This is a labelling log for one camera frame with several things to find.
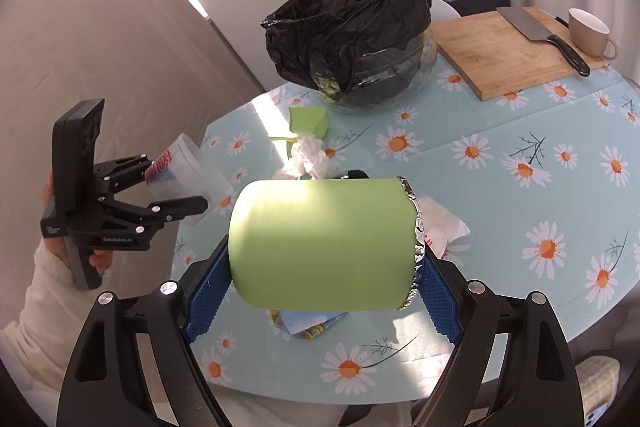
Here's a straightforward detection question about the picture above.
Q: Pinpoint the beige cushion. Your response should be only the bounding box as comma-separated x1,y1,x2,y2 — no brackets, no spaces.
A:
575,354,623,427

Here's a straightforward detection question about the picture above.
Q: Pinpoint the white chair backrest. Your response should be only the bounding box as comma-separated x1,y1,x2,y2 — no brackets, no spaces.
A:
430,0,462,25

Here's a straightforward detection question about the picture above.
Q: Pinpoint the person's left forearm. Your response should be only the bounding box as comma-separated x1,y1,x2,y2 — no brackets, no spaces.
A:
0,237,101,427

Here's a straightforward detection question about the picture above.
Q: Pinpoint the clear red-label plastic cup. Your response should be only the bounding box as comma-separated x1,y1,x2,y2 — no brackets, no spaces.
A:
145,133,236,227

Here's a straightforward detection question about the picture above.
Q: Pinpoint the white plastic wrapper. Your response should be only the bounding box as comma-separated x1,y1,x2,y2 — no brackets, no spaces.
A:
415,194,473,260

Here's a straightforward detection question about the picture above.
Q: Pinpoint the black-handled cleaver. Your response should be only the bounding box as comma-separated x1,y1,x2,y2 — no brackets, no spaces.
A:
495,6,592,78

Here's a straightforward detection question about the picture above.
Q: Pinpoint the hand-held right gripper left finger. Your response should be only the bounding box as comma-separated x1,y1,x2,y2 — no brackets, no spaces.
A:
55,234,236,427

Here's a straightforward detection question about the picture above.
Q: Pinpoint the white tissue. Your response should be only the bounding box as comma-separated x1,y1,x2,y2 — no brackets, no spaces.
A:
285,136,346,180

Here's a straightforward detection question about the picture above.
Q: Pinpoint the daisy print tablecloth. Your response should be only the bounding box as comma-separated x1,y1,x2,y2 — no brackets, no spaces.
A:
170,57,640,408

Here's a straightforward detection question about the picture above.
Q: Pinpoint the white smartphone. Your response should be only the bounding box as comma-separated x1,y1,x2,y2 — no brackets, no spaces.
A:
582,399,613,427

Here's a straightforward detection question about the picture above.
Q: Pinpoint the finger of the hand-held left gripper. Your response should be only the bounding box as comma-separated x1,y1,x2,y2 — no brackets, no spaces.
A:
92,154,156,200
99,195,208,233

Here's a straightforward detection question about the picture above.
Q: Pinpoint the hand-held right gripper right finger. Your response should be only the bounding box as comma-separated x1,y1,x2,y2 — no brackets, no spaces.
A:
410,257,586,427

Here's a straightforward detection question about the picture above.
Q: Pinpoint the beige cup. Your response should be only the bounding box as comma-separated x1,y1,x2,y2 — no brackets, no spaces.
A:
567,8,620,60

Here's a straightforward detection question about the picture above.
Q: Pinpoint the green foil-lined foam sleeve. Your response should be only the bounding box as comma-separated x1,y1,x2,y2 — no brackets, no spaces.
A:
227,176,426,312

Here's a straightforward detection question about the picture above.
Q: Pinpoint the person's left hand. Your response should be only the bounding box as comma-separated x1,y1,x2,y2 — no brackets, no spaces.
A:
40,172,115,290

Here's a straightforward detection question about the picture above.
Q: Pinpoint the wooden cutting board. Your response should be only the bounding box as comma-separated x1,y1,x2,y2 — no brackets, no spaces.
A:
431,6,612,102

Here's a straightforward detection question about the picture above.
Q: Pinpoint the bin with black bag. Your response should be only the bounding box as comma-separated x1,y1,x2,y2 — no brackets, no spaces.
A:
260,0,438,108

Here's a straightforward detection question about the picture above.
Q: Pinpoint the blue snack packet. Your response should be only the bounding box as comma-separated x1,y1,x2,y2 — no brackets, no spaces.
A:
270,307,351,343

